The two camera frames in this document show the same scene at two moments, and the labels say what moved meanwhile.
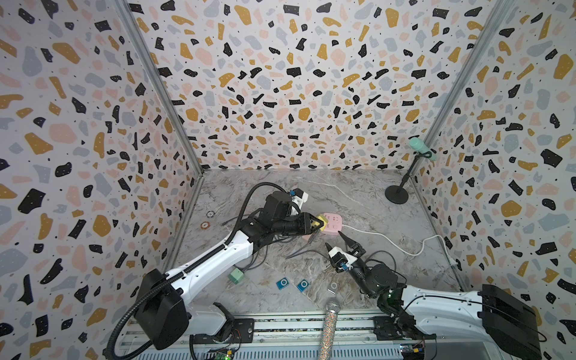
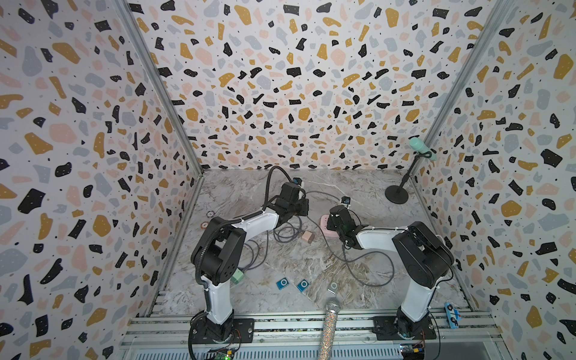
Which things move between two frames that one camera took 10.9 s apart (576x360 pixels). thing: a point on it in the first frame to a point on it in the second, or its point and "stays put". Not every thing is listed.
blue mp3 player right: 302,286 stays put
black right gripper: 358,246 to 331,225
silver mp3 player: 333,286 stays put
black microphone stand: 397,194 stays put
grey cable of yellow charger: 296,253 to 324,193
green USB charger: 236,275 stays put
